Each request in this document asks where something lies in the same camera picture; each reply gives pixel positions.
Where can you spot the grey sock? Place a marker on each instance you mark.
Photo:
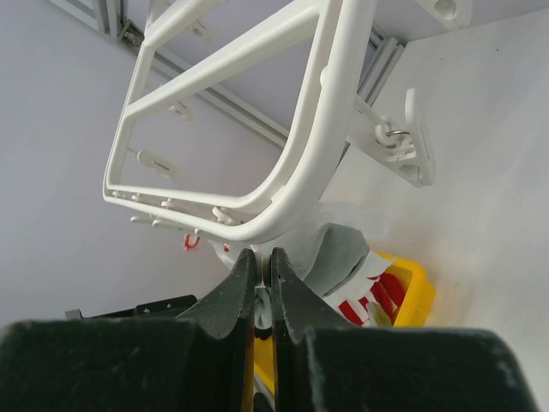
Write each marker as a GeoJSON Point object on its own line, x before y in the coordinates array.
{"type": "Point", "coordinates": [325, 256]}

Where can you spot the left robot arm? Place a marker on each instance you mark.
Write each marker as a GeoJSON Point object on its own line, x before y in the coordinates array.
{"type": "Point", "coordinates": [169, 308]}

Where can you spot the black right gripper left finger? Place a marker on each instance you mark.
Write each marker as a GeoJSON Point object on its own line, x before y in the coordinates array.
{"type": "Point", "coordinates": [218, 361]}

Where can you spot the white plastic clip hanger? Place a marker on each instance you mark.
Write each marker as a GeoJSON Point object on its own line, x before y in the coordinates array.
{"type": "Point", "coordinates": [329, 113]}

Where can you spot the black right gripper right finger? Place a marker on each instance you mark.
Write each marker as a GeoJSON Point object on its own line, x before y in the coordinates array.
{"type": "Point", "coordinates": [298, 314]}

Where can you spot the yellow plastic bin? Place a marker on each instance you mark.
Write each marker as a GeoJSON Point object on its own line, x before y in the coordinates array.
{"type": "Point", "coordinates": [416, 308]}

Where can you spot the red white striped sock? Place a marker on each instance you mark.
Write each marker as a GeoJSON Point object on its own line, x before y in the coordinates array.
{"type": "Point", "coordinates": [374, 296]}

